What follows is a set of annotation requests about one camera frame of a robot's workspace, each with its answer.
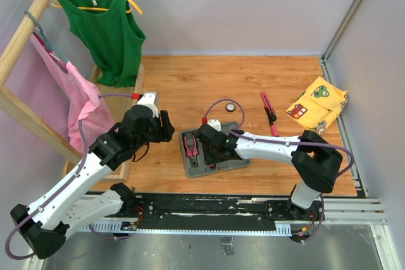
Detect pink utility knife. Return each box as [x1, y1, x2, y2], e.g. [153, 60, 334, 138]
[260, 91, 277, 122]

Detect grey clothes hanger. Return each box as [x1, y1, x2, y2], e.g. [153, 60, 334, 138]
[24, 10, 68, 74]

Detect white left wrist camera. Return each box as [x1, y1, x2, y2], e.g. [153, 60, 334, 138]
[132, 91, 159, 118]

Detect green tank top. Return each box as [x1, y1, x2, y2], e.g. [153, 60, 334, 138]
[57, 0, 146, 87]

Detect yellow patterned cloth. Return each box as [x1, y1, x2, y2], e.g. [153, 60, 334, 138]
[286, 77, 348, 135]

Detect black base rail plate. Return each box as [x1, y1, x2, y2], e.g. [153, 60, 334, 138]
[111, 193, 321, 232]

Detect black electrical tape roll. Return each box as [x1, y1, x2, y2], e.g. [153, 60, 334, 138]
[225, 102, 236, 113]

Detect pink handled pliers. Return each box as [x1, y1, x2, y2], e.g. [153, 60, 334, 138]
[183, 134, 199, 169]

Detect wooden clothes rack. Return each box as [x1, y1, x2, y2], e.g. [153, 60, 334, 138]
[0, 0, 145, 183]

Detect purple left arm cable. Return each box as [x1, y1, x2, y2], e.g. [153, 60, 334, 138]
[5, 92, 140, 261]

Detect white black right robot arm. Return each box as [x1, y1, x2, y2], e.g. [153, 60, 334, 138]
[196, 124, 343, 219]

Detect grey plastic tool case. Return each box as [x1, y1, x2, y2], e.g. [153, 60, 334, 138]
[179, 120, 250, 178]

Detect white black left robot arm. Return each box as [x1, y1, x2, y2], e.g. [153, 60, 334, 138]
[5, 104, 175, 259]

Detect pink shirt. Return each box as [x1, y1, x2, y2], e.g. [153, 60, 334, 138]
[30, 32, 115, 153]

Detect aluminium frame post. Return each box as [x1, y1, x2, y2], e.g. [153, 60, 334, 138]
[320, 0, 364, 64]

